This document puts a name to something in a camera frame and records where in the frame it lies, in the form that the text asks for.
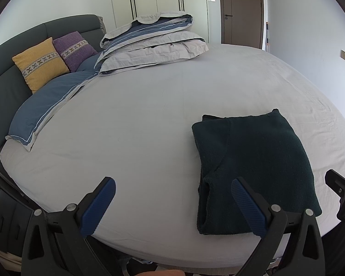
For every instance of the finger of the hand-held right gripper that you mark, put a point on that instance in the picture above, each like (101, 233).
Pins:
(339, 184)

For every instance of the striped stick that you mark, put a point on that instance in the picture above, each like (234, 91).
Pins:
(267, 37)

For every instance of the wall socket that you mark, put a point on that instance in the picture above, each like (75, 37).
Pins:
(344, 55)

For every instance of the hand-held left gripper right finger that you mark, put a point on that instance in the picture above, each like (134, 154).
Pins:
(247, 207)

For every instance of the yellow patterned cushion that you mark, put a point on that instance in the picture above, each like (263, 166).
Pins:
(40, 63)

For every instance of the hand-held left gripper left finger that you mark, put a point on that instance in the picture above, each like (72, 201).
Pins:
(99, 207)

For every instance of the folded grey blue duvet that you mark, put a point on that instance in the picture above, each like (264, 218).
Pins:
(155, 46)

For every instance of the brown door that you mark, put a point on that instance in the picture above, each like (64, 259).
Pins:
(241, 8)

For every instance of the dark green sweater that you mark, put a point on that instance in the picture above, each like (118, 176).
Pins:
(261, 155)

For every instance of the dark grey headboard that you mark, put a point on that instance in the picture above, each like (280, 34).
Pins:
(5, 77)

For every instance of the dark nightstand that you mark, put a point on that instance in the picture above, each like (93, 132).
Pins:
(8, 224)

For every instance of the bed with grey sheet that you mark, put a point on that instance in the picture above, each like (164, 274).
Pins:
(149, 120)

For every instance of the blue pillow with grey border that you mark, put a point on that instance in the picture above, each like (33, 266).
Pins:
(87, 63)
(46, 103)

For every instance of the purple patterned cushion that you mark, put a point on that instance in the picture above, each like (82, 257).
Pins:
(74, 49)

